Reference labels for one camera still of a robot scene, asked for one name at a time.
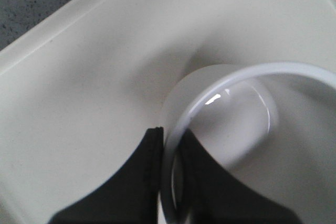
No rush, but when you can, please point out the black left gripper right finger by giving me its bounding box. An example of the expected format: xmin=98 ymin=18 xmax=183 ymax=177
xmin=177 ymin=129 xmax=302 ymax=223

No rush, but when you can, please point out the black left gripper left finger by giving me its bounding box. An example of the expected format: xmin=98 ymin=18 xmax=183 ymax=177
xmin=49 ymin=127 xmax=163 ymax=223

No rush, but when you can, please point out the white smiley mug black handle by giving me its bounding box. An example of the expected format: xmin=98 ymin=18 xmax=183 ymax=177
xmin=160 ymin=62 xmax=335 ymax=223

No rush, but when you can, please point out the cream rectangular plastic tray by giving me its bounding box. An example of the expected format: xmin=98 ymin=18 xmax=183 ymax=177
xmin=1 ymin=0 xmax=335 ymax=223

